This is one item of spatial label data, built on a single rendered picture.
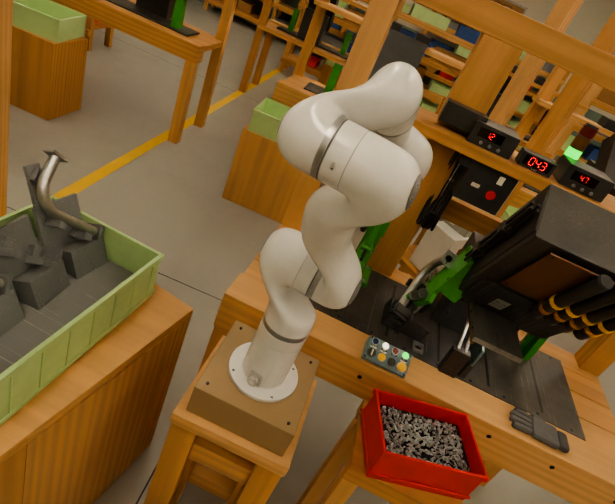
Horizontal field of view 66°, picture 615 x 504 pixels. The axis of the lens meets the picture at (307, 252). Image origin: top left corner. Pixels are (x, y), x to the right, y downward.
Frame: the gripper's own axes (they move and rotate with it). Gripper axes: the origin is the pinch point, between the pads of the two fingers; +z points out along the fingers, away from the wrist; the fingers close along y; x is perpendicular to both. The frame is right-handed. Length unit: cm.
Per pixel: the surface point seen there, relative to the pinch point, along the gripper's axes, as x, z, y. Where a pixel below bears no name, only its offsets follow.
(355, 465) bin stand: 31, 50, 24
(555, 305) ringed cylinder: 61, -4, -9
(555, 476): 95, 48, -5
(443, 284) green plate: 37.4, 14.9, -28.0
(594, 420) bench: 113, 42, -35
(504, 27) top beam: 18, -59, -66
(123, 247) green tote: -60, 38, -1
